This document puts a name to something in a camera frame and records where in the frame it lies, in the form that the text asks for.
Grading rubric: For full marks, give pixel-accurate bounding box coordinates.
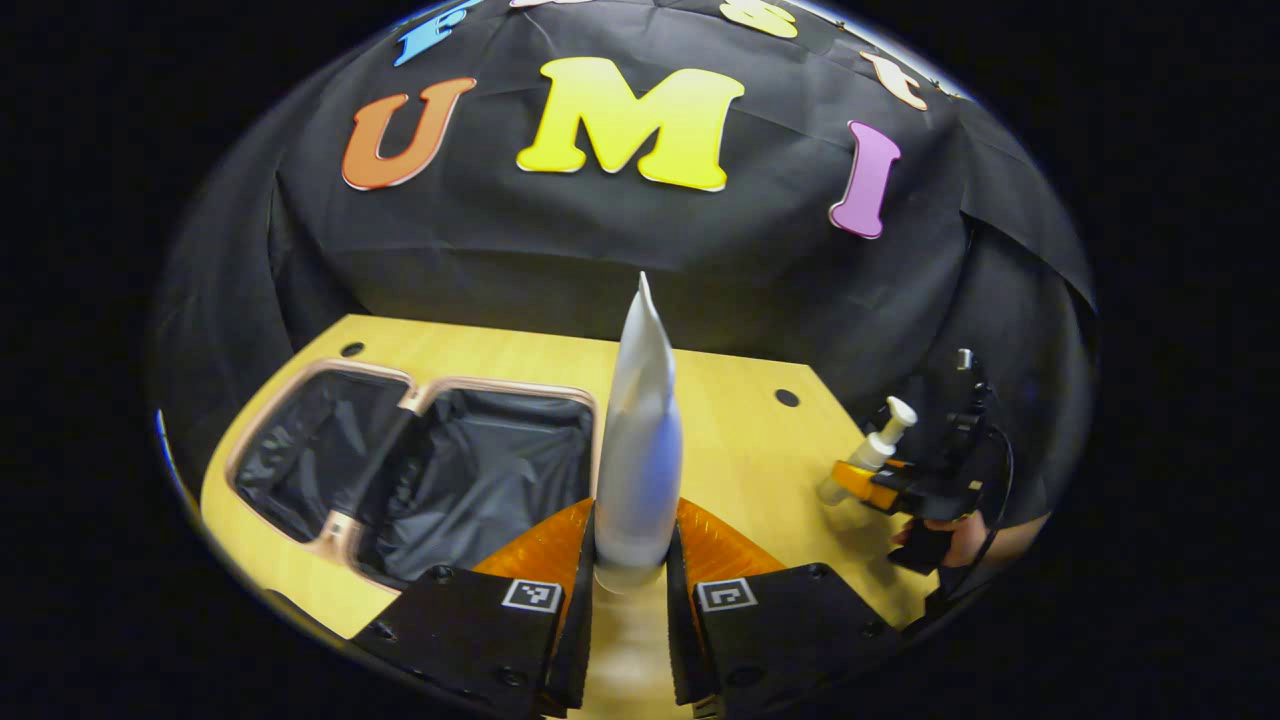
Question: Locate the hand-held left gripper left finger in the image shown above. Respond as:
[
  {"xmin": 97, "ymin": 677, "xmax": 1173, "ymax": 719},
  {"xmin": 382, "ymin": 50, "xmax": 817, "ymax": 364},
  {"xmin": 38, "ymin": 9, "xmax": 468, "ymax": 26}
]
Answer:
[{"xmin": 355, "ymin": 498, "xmax": 598, "ymax": 716}]

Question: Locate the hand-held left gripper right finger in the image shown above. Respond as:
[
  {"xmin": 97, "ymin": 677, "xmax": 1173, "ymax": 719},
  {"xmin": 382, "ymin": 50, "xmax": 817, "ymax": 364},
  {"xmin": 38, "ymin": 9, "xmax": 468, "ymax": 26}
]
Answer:
[{"xmin": 665, "ymin": 497, "xmax": 901, "ymax": 716}]

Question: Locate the white pump bottle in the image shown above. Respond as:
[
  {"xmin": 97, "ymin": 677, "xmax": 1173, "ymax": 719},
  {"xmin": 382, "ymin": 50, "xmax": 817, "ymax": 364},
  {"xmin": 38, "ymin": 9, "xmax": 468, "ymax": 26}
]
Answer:
[{"xmin": 818, "ymin": 397, "xmax": 918, "ymax": 506}]

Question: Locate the white squeeze tube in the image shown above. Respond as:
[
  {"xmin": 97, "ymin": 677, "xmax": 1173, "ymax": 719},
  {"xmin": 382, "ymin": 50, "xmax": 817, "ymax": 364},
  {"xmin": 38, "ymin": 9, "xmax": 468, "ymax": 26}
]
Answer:
[{"xmin": 593, "ymin": 271, "xmax": 685, "ymax": 593}]

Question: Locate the pink suitcase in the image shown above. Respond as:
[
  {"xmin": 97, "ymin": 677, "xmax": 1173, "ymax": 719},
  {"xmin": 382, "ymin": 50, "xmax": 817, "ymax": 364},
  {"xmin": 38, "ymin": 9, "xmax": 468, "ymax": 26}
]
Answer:
[{"xmin": 225, "ymin": 358, "xmax": 601, "ymax": 591}]

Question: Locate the black backdrop cloth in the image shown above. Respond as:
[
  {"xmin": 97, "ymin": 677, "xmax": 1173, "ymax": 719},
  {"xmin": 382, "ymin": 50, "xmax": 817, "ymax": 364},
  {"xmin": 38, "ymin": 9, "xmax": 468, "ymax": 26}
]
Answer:
[{"xmin": 150, "ymin": 0, "xmax": 1101, "ymax": 521}]

